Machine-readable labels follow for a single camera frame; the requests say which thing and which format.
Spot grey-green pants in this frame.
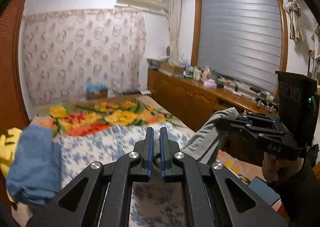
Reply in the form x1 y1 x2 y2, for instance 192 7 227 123
181 107 239 164

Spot cardboard box on sideboard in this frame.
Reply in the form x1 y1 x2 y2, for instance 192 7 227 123
159 63 184 76

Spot right hand holding gripper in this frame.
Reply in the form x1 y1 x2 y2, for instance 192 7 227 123
262 153 304 183

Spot pink bottle on sideboard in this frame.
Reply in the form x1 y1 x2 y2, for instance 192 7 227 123
202 66 212 83

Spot yellow garment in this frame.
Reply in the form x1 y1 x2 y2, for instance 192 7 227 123
0 126 23 204

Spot long wooden sideboard cabinet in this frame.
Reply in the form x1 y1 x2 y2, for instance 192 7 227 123
147 70 269 131

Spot patterned pink wall curtain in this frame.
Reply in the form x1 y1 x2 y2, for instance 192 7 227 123
22 8 147 105

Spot brown louvered wardrobe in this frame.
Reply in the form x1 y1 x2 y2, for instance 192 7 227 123
0 0 30 134

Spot folded blue denim garment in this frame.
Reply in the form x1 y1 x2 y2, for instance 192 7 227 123
6 124 61 207

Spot grey window roller blind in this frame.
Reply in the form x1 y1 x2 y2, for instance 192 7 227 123
197 0 282 92

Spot tied beige window curtain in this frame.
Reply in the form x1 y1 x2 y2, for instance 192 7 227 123
283 0 305 42

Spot blue floral white bedsheet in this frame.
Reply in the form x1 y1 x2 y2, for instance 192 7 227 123
49 121 196 227

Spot blue cloth on box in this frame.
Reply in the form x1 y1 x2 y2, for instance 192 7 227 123
86 82 108 100

